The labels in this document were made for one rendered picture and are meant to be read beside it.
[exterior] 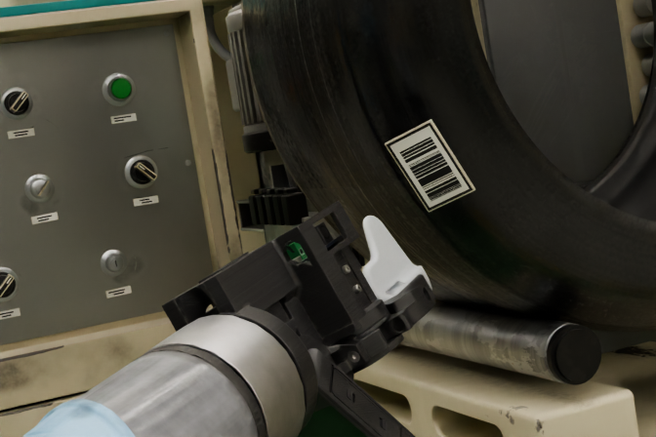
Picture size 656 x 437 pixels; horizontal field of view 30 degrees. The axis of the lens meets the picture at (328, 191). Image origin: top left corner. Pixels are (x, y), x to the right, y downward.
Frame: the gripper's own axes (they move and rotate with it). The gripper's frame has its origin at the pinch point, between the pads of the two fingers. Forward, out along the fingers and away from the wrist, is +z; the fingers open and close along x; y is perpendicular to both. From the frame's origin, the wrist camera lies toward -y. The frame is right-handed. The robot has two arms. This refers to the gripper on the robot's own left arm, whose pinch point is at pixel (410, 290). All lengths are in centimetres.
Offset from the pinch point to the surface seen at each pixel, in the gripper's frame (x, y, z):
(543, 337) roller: 1.1, -9.6, 16.7
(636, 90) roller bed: 3, -1, 85
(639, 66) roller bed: 1, 1, 86
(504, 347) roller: 5.5, -9.7, 19.3
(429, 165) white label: 0.2, 5.7, 12.4
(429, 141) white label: -0.8, 7.2, 12.0
